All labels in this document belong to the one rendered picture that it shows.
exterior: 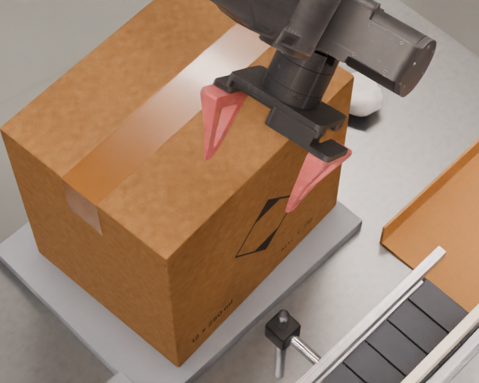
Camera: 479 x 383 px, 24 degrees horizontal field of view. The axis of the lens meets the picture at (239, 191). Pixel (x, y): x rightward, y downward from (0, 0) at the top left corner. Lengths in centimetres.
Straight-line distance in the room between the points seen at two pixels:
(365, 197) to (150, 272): 42
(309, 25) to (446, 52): 72
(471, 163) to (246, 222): 42
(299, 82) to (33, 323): 54
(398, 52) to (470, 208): 55
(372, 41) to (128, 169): 32
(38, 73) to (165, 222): 159
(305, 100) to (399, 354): 41
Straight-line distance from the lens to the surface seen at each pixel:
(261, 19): 87
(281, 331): 121
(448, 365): 131
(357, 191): 146
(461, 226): 145
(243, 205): 115
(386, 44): 95
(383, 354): 130
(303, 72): 99
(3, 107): 262
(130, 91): 119
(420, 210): 145
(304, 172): 100
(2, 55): 271
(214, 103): 103
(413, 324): 132
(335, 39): 96
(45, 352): 137
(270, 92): 101
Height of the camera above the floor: 207
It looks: 58 degrees down
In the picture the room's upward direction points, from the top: straight up
